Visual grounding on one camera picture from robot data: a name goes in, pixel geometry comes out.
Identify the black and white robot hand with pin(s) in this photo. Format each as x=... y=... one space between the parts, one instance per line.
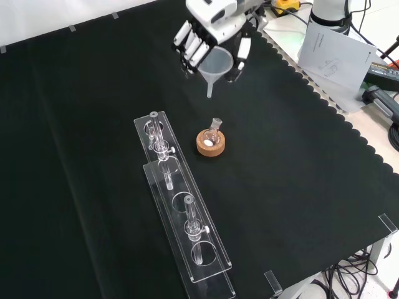
x=218 y=21

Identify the white paper booklet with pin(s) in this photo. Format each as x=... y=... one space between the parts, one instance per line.
x=336 y=56

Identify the clear acrylic funnel stand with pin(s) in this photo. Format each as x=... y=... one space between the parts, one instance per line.
x=187 y=215

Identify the black cloth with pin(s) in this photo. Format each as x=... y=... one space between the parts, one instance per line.
x=93 y=155

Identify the yellow stop button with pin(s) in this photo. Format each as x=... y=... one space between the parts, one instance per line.
x=286 y=4

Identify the black tripod leg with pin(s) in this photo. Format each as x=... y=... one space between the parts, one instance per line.
x=389 y=50

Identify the clear plastic funnel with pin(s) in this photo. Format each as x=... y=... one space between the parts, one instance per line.
x=218 y=63

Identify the round-bottom glass flask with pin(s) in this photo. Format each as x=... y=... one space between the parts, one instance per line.
x=211 y=137

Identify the black power adapter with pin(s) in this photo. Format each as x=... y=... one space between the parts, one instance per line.
x=385 y=73

